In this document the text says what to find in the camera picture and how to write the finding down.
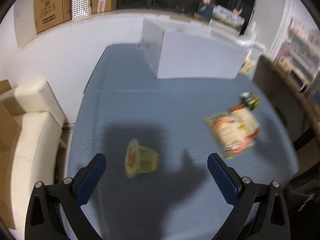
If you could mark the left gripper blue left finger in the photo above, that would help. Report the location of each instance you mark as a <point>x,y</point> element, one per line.
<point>86,180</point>

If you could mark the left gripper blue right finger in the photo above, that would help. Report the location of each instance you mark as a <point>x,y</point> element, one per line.
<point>226,178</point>

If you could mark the red white noodle snack bag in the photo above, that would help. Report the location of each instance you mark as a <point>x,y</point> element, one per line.
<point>235,129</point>

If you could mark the cream sofa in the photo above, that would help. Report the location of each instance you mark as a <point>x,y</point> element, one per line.
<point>31,128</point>

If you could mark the wooden side shelf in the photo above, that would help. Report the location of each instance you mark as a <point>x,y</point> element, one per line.
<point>292,106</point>

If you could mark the yellow tissue pack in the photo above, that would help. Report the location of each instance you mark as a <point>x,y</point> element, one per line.
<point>255,50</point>

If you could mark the white cardboard box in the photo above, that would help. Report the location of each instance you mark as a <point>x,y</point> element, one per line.
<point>175,51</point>

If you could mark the white spray bottle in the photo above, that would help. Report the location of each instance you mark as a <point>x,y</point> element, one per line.
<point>250,31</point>

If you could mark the printed landscape gift box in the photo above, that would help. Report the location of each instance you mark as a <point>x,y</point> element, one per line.
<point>227,17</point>

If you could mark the dark blue gift bag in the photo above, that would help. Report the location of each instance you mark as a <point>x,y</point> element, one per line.
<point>205,11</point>

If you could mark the large brown cardboard box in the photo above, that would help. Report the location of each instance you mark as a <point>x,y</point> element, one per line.
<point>49,13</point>

